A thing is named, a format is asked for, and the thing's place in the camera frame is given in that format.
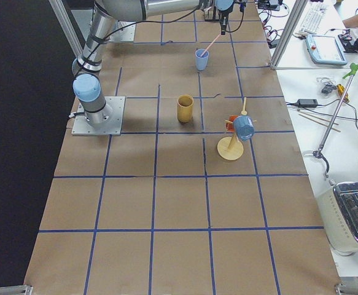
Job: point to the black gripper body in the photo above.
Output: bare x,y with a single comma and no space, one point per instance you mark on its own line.
223,16

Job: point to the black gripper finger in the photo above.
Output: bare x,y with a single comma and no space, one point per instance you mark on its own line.
223,25

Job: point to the blue plastic cup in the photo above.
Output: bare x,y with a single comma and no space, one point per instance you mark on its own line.
201,59

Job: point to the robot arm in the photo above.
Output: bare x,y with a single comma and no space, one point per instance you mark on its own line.
87,66

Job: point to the bamboo chopstick holder cup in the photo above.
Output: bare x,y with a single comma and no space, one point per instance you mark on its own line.
185,108

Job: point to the white keyboard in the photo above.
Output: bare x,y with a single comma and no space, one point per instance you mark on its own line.
313,18

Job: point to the teach pendant tablet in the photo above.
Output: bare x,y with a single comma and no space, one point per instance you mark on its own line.
325,50

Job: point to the red mug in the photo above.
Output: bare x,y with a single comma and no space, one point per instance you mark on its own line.
229,124

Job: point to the blue-grey mug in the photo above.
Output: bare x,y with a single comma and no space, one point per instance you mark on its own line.
244,127

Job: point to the black power adapter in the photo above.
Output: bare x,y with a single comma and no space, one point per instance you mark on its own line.
307,103

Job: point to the wooden chopstick on desk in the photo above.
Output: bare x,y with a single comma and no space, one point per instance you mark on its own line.
316,119

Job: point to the wooden mug tree stand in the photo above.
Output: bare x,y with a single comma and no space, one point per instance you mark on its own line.
230,148

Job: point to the reacher grabber tool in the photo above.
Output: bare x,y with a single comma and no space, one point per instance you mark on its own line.
318,152

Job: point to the silver toaster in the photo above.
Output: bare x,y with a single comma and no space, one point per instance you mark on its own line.
338,207

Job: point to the aluminium frame post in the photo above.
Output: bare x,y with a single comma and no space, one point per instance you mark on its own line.
289,28

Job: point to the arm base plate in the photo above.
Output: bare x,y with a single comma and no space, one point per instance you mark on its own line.
125,32
108,121

